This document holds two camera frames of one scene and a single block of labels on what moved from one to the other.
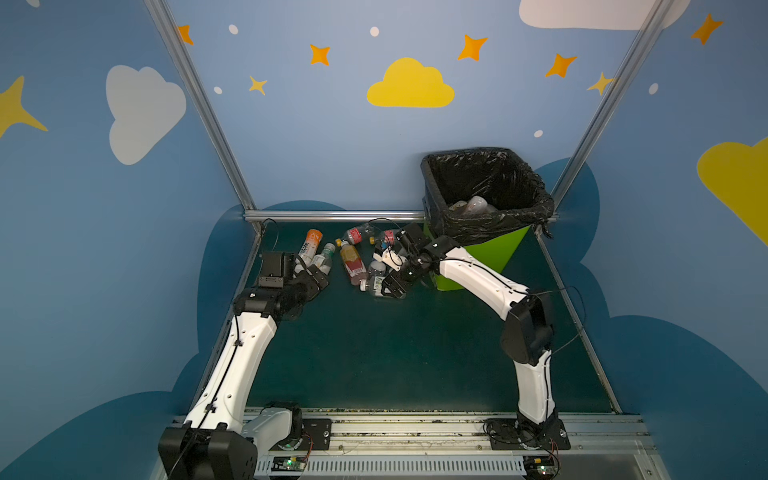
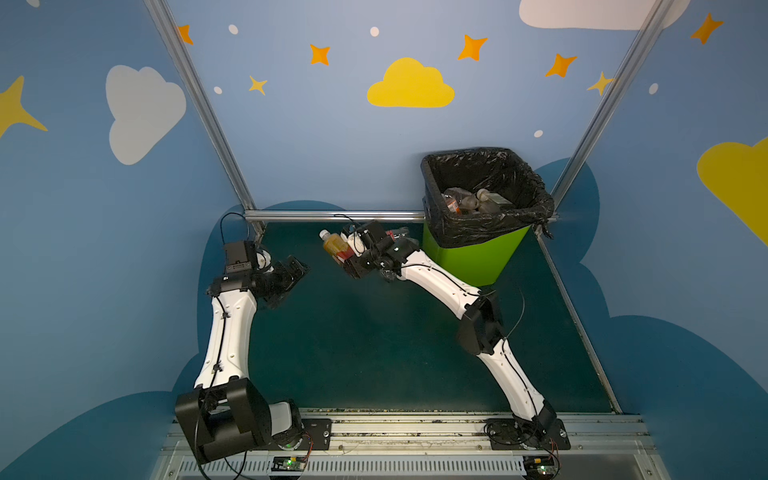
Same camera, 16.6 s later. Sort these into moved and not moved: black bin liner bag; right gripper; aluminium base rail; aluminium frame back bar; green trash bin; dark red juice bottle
Moved: right gripper; dark red juice bottle
Not moved: aluminium frame back bar; aluminium base rail; black bin liner bag; green trash bin
